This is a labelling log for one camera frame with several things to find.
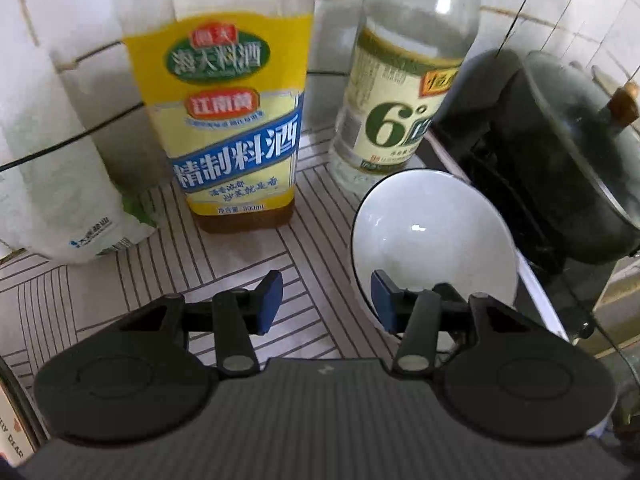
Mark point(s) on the black gas stove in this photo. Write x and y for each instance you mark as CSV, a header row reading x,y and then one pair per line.
x,y
475,160

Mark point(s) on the white bowl with black rim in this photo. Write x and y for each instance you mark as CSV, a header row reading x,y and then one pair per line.
x,y
425,220

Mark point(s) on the striped counter mat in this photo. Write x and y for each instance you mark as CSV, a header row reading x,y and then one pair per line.
x,y
310,240

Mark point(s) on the white plastic bag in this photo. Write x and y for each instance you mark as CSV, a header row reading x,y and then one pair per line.
x,y
55,200

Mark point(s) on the printed cardboard box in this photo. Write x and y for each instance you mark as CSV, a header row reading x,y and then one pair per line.
x,y
12,420

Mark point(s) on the green label vinegar bottle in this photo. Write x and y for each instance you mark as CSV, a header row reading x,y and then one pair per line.
x,y
395,100

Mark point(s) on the black cooking pot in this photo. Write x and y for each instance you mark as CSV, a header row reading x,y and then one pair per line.
x,y
545,185

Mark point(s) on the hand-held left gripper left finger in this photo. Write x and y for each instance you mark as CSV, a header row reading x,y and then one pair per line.
x,y
269,305

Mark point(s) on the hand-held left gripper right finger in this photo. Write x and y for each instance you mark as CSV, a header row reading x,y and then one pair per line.
x,y
386,305

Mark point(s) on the yellow label cooking wine bottle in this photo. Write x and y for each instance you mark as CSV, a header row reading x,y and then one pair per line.
x,y
235,110

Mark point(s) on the glass pot lid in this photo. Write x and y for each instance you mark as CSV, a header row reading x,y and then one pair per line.
x,y
575,130

